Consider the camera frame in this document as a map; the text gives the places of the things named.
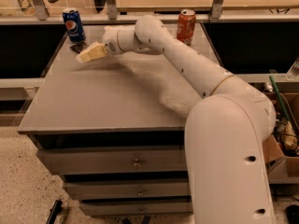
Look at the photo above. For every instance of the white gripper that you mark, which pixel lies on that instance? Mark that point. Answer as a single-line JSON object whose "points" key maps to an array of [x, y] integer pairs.
{"points": [[110, 41]]}

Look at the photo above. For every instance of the black rxbar chocolate bar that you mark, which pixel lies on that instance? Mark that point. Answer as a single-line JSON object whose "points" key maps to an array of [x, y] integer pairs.
{"points": [[78, 48]]}

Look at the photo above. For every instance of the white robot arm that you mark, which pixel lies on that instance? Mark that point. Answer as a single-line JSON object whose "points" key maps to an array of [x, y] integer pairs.
{"points": [[224, 132]]}

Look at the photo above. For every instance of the blue pepsi can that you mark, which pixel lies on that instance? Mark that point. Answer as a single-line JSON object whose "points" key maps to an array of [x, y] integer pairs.
{"points": [[73, 24]]}

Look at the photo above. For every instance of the orange soda can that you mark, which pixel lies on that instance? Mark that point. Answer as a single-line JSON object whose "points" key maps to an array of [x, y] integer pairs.
{"points": [[186, 25]]}

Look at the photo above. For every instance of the grey drawer cabinet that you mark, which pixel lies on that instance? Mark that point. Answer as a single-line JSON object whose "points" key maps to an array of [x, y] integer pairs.
{"points": [[129, 100]]}

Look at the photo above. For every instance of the top grey drawer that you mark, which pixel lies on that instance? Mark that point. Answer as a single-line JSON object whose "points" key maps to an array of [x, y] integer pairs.
{"points": [[112, 160]]}

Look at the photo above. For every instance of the grey drawer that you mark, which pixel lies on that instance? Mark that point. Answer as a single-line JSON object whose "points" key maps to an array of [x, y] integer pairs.
{"points": [[112, 160], [127, 189], [136, 208]]}

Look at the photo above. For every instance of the middle grey drawer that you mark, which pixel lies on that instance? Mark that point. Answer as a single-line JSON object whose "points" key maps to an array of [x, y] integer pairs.
{"points": [[127, 189]]}

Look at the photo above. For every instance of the bottom grey drawer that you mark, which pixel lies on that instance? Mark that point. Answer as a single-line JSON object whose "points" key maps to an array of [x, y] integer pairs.
{"points": [[136, 208]]}

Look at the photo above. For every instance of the black object on floor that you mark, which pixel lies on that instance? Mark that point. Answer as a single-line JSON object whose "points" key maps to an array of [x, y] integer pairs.
{"points": [[55, 211]]}

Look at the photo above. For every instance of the green stick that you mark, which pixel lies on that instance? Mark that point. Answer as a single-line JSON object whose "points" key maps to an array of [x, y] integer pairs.
{"points": [[283, 107]]}

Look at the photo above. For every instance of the cardboard box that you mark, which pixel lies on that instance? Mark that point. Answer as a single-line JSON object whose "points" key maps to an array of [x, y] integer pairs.
{"points": [[282, 168]]}

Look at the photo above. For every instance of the black round object floor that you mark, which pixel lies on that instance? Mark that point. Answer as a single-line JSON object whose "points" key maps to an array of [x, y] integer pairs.
{"points": [[292, 214]]}

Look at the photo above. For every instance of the metal railing frame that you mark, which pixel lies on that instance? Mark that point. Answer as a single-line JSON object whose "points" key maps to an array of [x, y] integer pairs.
{"points": [[116, 11]]}

